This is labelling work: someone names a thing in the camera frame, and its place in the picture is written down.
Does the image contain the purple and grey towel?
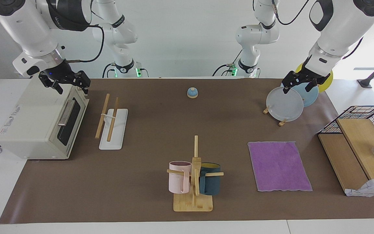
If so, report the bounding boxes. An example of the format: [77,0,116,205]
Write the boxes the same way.
[247,141,313,192]

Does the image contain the wooden plate rack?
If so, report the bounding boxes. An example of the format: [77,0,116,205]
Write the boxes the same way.
[263,106,288,127]

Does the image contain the white base wooden towel rack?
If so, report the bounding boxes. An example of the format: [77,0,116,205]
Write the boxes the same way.
[95,93,129,150]

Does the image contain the light blue plate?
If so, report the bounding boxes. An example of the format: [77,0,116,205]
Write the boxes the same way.
[280,81,319,108]

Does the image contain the yellow plate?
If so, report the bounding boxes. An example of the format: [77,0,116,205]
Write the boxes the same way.
[295,63,333,93]

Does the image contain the pale grey plate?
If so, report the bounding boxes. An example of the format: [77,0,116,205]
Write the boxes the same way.
[266,86,304,122]

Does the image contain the beige toaster oven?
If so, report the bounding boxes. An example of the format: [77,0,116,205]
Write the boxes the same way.
[0,77,90,160]

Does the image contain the brown table mat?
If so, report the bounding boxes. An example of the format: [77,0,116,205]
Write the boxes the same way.
[0,78,374,225]

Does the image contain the white patterned cloth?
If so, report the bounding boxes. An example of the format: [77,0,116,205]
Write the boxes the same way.
[344,175,374,197]

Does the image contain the dark teal mug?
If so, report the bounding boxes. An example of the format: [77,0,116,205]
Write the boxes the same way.
[199,162,221,196]

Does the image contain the pink mug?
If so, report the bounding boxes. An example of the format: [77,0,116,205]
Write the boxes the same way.
[168,161,192,194]

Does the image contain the wooden mug tree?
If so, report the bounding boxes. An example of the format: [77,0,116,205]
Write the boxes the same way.
[167,135,224,212]

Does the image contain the black right base cable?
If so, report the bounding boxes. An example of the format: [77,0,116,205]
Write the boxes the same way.
[102,63,116,78]

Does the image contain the black base cable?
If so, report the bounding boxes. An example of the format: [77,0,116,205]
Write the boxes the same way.
[102,63,116,78]
[212,49,243,78]

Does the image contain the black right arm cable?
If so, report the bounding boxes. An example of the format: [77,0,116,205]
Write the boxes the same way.
[64,24,105,63]

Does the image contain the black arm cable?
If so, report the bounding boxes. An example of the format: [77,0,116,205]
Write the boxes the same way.
[64,24,105,63]
[271,0,312,26]

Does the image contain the black wire basket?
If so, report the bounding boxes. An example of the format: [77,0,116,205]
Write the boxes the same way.
[317,105,374,141]

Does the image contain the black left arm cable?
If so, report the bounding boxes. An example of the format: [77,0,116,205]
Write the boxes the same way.
[271,0,312,26]

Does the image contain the black left base cable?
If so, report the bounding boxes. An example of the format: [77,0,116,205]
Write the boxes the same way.
[212,49,243,78]

